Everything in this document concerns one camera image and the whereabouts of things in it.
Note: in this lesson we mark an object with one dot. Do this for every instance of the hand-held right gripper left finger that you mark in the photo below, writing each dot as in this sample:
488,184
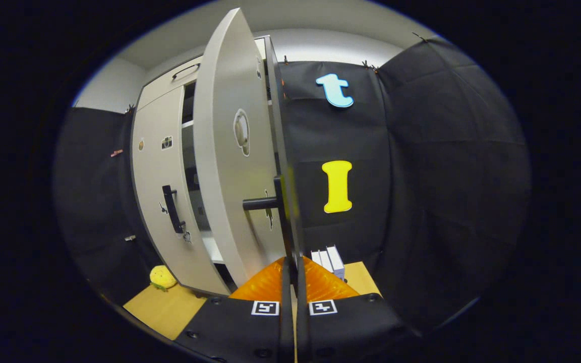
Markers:
240,333

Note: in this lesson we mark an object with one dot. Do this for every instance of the yellow plush toy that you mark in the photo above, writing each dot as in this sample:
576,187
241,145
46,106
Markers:
162,277

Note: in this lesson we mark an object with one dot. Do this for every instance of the white cabinet door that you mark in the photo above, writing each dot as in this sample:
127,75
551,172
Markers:
154,201
225,176

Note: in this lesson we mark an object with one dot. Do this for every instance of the double-door shoe cabinet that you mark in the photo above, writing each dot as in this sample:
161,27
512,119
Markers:
162,83

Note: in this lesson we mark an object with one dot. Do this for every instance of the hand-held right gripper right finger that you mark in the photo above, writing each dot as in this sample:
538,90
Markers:
346,333

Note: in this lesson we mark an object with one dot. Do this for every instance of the black backdrop cloth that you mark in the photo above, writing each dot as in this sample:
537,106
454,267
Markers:
447,176

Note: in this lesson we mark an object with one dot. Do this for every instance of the small white box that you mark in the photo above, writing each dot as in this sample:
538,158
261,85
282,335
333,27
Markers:
315,257
337,261
326,259

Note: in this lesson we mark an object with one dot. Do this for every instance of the red clip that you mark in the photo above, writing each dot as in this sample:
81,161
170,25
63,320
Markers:
116,153

